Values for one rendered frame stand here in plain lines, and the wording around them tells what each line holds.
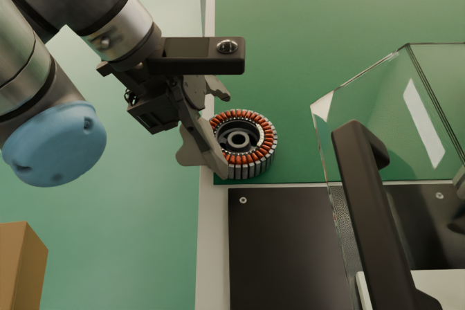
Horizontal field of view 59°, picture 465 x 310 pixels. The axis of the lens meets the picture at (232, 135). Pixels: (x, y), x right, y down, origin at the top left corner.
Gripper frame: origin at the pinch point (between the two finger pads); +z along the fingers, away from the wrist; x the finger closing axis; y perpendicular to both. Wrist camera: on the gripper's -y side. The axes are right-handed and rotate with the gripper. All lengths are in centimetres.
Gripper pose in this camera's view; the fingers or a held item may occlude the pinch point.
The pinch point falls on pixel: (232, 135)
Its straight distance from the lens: 58.9
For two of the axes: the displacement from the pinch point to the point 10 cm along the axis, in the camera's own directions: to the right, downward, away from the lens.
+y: -8.7, 3.2, 3.8
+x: -0.2, 7.5, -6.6
